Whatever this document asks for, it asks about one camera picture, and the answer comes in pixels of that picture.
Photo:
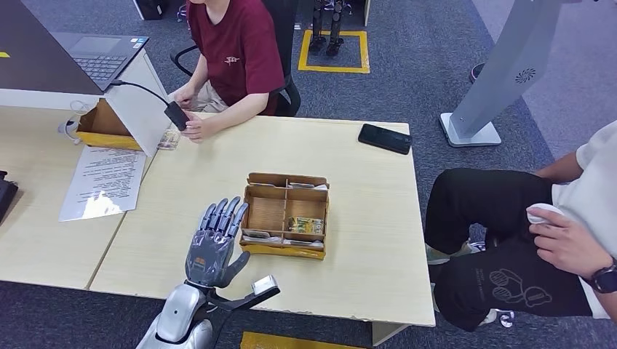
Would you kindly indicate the person's left hand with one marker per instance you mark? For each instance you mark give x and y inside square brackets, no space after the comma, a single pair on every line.
[566,245]
[202,127]

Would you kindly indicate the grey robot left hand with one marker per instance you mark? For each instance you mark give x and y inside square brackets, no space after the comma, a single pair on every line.
[212,255]

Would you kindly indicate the person's right hand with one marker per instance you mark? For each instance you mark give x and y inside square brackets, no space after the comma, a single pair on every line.
[185,96]

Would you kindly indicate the black power adapter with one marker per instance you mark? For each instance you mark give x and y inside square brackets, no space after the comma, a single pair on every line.
[176,114]

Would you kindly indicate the white round remote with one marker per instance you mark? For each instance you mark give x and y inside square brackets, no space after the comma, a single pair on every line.
[537,211]

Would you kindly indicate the white card stack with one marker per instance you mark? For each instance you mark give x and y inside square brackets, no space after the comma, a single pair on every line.
[308,186]
[303,244]
[260,236]

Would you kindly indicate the person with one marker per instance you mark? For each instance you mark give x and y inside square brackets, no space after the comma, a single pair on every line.
[236,48]
[487,207]

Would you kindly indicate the yellow green room key card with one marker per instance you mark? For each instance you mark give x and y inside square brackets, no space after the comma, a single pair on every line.
[305,225]

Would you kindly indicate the black wristwatch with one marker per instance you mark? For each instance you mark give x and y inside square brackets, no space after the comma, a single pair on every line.
[605,279]

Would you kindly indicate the white laptop riser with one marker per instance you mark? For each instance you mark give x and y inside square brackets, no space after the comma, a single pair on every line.
[140,120]

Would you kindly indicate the wooden compartment organizer box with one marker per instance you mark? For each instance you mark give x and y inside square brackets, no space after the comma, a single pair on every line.
[265,212]

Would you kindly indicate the cardboard box with yellow edge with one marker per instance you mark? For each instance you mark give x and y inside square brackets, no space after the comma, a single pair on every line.
[103,127]

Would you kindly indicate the black case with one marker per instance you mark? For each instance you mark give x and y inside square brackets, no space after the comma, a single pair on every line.
[150,8]

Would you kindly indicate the printed paper sheet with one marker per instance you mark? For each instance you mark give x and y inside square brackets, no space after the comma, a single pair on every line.
[103,183]

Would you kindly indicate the black office chair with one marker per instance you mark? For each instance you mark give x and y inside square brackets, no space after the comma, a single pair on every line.
[287,29]

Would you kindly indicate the black robot legs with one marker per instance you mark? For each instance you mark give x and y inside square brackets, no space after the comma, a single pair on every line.
[318,29]

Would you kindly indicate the dark laptop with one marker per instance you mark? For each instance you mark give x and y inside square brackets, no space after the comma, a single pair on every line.
[38,58]

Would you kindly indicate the black smartphone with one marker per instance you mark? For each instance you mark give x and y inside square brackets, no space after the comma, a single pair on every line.
[384,139]

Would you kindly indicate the grey kiosk stand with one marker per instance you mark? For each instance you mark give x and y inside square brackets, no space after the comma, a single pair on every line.
[506,62]

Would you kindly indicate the black round floor object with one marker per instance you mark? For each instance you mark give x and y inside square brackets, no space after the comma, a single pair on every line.
[476,72]

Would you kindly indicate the black device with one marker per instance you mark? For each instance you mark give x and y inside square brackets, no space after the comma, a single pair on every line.
[6,195]

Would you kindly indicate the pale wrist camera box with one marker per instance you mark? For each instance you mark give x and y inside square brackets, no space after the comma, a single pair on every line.
[264,285]

